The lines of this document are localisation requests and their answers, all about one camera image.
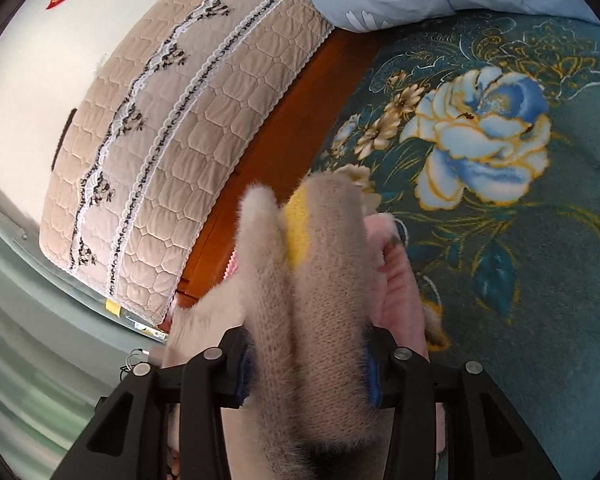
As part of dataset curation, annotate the beige fuzzy patterned sweater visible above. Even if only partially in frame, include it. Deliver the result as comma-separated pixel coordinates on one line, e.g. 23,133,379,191
162,170,411,480

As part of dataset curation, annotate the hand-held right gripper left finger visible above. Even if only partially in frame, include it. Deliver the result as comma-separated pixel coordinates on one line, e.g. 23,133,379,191
52,327,253,480

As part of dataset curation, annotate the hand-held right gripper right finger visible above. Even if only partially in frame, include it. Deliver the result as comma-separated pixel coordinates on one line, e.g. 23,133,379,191
365,330,563,480

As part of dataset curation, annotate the pink folded garment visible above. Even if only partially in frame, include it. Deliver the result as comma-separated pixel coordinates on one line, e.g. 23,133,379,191
225,212,448,480

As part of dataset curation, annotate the wooden headboard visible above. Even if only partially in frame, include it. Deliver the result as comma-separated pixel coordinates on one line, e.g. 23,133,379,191
172,25,386,311

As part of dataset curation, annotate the beige quilted headboard cover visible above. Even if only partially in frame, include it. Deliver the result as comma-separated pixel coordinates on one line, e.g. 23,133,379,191
40,0,333,326

